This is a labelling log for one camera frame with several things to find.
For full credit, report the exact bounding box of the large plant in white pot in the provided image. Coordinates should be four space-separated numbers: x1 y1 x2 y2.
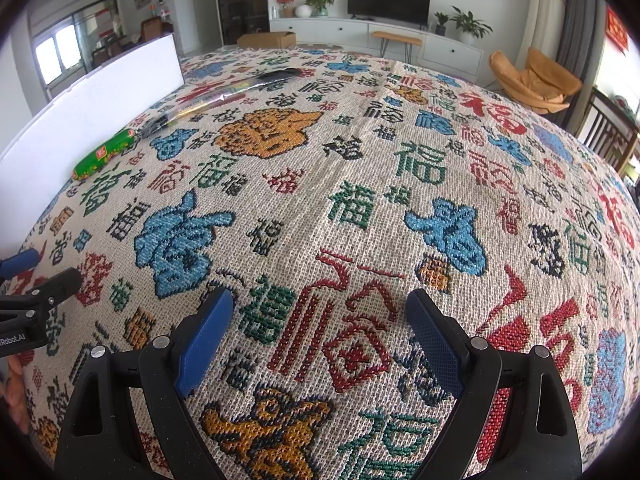
450 6 493 45

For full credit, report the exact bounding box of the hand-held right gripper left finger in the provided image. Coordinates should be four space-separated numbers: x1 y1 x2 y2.
54 287 235 480

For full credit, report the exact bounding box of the white television cabinet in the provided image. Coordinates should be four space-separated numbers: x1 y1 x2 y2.
269 16 485 76

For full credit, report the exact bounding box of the grey curtain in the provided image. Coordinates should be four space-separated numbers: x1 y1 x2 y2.
552 0 608 96

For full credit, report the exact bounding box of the black television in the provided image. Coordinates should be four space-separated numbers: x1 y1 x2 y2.
347 0 431 28

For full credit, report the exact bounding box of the orange lounge chair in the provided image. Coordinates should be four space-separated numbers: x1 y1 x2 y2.
489 47 583 115

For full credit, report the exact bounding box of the balcony glass door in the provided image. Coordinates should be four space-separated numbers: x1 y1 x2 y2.
31 0 118 86

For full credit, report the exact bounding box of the long black clear snack packet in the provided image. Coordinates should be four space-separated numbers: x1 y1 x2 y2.
137 66 303 136

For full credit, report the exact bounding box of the wooden bench with metal legs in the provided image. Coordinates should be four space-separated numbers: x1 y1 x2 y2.
371 31 423 62

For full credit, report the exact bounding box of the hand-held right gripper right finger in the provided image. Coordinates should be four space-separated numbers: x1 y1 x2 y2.
406 289 583 480

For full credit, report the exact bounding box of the dark glass display cabinet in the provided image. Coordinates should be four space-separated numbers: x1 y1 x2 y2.
213 0 268 47

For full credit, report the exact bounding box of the standing air conditioner with cover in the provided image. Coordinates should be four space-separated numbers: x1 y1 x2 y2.
517 0 568 68

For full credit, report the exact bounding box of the green sausage packet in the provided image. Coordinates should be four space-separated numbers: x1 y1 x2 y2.
72 127 138 181

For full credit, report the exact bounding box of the dark wooden chair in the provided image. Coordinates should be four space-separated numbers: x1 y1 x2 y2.
575 85 640 171

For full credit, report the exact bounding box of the printed woven blanket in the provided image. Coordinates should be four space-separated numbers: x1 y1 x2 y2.
0 45 640 480

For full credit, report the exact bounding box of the white cardboard box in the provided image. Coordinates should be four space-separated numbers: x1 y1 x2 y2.
0 32 184 261

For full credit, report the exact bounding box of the brown cardboard box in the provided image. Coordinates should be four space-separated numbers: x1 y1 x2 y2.
236 31 297 51

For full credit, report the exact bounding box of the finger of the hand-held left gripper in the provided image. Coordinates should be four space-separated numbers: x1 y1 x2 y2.
0 266 83 313
0 247 42 281

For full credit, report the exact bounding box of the person's left hand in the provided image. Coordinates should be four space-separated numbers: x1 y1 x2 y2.
0 351 37 436

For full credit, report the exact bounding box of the red wall hanging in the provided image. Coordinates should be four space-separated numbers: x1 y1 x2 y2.
605 7 629 53

